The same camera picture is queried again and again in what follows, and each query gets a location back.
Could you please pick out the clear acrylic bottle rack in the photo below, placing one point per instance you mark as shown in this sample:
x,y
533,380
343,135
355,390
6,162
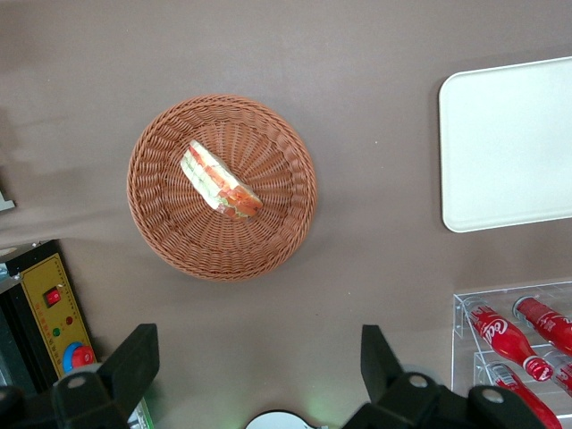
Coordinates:
x,y
491,295

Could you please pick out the red emergency stop button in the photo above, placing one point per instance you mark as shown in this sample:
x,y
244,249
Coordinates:
x,y
82,356

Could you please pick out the black yellow control box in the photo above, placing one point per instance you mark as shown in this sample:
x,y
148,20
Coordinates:
x,y
40,277

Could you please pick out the green white box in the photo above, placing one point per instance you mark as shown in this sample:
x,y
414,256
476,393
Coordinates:
x,y
144,415

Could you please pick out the brown round wicker basket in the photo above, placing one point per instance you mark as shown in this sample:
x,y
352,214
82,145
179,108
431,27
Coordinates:
x,y
268,232

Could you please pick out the red rocker switch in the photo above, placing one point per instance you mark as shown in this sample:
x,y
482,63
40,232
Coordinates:
x,y
52,297

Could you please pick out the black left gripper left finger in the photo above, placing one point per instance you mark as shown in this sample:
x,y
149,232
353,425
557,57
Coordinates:
x,y
129,357

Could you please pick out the grey flat object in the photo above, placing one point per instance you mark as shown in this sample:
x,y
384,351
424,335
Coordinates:
x,y
5,203

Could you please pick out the white round object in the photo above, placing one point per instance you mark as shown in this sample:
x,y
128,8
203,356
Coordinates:
x,y
277,422

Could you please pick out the triangular sandwich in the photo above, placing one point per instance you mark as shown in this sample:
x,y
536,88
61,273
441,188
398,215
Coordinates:
x,y
214,179

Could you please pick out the cream plastic tray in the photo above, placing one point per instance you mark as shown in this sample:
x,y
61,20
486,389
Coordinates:
x,y
505,147

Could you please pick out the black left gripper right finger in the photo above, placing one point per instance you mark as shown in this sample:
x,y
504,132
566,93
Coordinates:
x,y
380,362

